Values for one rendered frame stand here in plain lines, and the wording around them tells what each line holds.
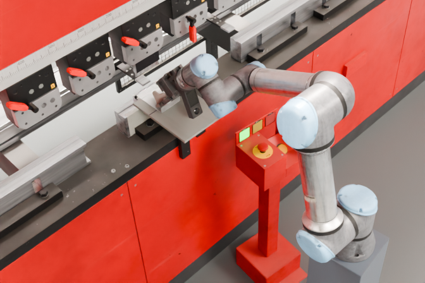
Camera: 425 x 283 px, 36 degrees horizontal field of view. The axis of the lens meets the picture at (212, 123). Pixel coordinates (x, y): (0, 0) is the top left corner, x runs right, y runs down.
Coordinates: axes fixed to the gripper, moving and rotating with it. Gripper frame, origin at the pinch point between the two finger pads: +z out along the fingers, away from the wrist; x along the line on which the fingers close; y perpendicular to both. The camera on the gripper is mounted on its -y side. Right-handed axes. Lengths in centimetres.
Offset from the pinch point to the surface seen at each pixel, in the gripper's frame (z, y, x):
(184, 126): -7.6, -9.9, 3.7
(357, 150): 67, -76, -110
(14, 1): -38, 43, 39
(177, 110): -3.0, -4.5, 0.0
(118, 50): -8.7, 22.0, 7.9
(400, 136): 60, -85, -133
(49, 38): -27, 33, 32
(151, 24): -17.1, 22.7, -2.7
